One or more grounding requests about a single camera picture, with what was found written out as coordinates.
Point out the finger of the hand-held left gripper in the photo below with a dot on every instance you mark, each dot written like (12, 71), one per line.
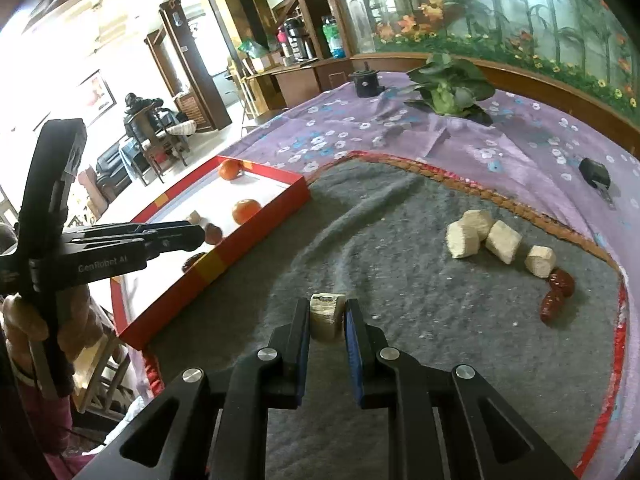
(175, 244)
(125, 230)

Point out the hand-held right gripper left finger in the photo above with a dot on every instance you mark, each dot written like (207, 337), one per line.
(300, 355)

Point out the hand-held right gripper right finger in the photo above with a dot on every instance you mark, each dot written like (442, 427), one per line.
(352, 355)

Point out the brown longan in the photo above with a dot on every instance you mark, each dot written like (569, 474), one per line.
(192, 262)

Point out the beige sugarcane chunk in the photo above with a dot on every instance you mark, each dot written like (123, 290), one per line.
(462, 241)
(195, 217)
(540, 261)
(327, 317)
(504, 242)
(479, 221)

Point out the red date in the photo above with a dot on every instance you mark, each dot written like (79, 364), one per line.
(562, 281)
(550, 307)
(213, 232)

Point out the orange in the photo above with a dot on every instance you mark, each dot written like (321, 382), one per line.
(246, 210)
(230, 169)

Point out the red cardboard box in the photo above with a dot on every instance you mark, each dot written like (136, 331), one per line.
(260, 212)

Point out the person's left forearm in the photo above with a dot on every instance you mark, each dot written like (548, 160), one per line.
(40, 420)

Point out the person's left hand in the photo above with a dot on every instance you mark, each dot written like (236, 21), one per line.
(22, 322)

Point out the grey felt mat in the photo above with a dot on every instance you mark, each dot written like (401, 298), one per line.
(400, 335)

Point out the black sofa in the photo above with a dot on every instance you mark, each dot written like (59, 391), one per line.
(107, 165)

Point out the wooden armchair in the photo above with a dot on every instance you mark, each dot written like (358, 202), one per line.
(160, 145)

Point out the wooden stool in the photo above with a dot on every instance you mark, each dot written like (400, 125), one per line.
(100, 370)

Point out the tall wooden cabinet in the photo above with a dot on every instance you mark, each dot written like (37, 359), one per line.
(190, 60)

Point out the wooden sideboard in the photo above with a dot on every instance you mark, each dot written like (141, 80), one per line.
(300, 80)

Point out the green plastic bag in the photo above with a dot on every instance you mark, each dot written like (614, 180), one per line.
(255, 49)

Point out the purple floral tablecloth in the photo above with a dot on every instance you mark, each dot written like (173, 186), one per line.
(350, 125)

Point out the steel thermos jug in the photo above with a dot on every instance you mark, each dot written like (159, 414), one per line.
(300, 40)

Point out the small black motor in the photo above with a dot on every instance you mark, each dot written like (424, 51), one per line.
(366, 82)

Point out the green plastic bottle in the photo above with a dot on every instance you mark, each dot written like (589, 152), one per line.
(331, 35)

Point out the green bok choy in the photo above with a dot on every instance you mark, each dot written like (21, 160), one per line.
(450, 85)

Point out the black key pouch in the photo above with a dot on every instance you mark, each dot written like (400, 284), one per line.
(595, 172)

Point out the painted glass flower screen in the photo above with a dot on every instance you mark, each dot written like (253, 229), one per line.
(500, 10)

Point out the framed wall picture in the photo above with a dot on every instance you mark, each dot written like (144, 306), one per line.
(97, 92)

